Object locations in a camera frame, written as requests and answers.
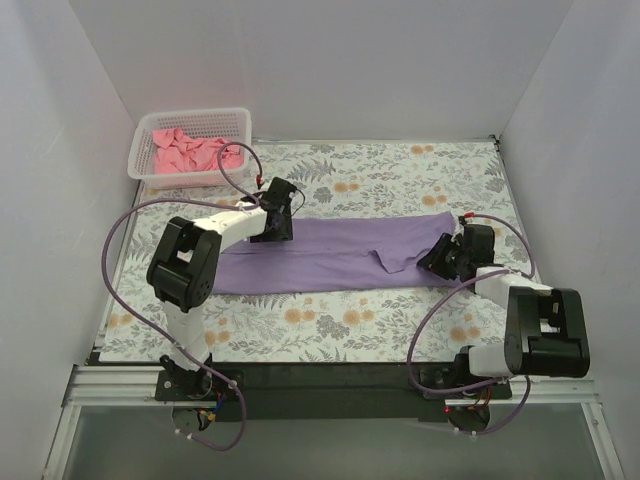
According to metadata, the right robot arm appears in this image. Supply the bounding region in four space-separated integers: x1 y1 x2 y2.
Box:
407 214 590 398

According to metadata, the purple t shirt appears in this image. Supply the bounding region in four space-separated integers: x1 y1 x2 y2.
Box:
213 212 456 295

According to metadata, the floral table mat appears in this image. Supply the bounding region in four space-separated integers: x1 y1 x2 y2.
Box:
96 141 530 363

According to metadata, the pink t shirt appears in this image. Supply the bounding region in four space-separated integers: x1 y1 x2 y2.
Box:
152 128 230 174

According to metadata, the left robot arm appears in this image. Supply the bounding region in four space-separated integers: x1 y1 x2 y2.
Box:
146 177 299 400

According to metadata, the aluminium rail frame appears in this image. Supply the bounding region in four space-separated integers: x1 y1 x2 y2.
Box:
62 364 601 407

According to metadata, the white plastic basket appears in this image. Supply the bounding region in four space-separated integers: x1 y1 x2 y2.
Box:
127 107 252 189

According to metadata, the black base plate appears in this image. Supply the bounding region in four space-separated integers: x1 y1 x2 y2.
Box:
154 362 511 424

